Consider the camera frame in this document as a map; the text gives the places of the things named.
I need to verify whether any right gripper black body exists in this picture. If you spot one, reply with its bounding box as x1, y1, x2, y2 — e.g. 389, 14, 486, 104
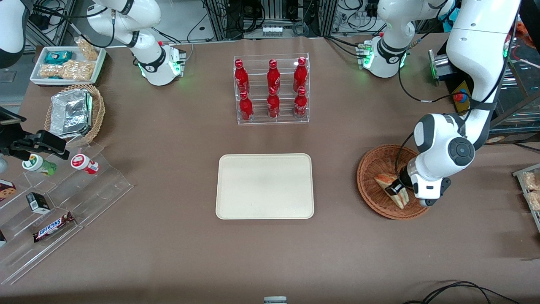
0, 107, 27, 158

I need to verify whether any triangular sandwich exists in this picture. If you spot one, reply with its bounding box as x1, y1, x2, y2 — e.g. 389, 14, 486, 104
374, 173, 409, 210

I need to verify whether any round brown wicker basket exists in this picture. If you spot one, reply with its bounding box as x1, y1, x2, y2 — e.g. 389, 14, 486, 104
357, 144, 437, 220

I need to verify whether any oval tan wicker basket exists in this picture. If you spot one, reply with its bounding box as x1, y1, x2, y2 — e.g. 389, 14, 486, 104
44, 84, 106, 147

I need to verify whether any white rectangular snack tray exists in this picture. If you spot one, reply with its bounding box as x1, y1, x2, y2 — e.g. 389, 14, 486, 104
30, 46, 107, 87

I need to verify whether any cream rectangular tray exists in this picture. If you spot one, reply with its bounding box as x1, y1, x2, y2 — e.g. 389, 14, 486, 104
215, 153, 315, 220

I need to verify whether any green label small bottle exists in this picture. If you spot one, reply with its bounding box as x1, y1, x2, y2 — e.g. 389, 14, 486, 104
22, 154, 57, 177

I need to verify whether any aluminium foil container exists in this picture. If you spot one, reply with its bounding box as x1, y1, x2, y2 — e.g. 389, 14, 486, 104
49, 89, 94, 139

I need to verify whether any red label small bottle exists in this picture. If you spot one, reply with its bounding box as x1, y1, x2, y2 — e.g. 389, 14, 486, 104
70, 154, 100, 175

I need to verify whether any cookie box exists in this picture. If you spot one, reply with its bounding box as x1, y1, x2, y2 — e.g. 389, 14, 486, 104
0, 179, 17, 202

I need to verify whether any small black box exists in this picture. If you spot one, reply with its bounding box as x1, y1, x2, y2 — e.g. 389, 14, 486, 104
26, 192, 51, 214

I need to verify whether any long peanut snack bag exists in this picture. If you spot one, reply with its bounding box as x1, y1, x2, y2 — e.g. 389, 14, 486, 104
39, 60, 95, 81

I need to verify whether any clear acrylic stepped shelf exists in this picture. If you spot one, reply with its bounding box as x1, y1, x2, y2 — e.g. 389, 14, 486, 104
0, 141, 135, 286

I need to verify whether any Snickers chocolate bar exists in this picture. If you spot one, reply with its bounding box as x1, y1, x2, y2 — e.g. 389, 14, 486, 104
33, 212, 76, 243

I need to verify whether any teal snack packet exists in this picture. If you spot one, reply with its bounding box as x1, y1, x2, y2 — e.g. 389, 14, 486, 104
44, 51, 73, 65

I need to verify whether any small peanut snack bag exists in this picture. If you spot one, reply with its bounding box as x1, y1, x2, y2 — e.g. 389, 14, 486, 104
75, 37, 100, 61

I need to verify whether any black box with yellow panel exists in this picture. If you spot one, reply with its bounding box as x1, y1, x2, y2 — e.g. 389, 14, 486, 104
437, 21, 540, 147

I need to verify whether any metal cylinder with green rim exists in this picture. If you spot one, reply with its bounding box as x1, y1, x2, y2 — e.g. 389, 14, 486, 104
428, 49, 450, 81

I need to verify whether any red cola bottle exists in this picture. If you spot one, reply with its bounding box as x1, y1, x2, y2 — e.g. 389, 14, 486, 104
234, 59, 251, 95
293, 57, 308, 92
266, 59, 281, 91
293, 87, 308, 119
239, 91, 254, 122
267, 87, 281, 119

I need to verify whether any clear acrylic bottle rack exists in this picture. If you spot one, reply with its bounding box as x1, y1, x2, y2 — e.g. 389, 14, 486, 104
233, 53, 310, 125

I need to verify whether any wire rack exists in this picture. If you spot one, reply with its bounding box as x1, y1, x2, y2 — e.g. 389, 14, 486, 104
512, 163, 540, 233

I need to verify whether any black floor cable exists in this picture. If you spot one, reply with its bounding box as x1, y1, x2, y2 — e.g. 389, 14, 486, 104
402, 280, 522, 304

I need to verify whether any aluminium frame rack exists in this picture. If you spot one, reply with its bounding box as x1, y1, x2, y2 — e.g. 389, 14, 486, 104
202, 0, 339, 41

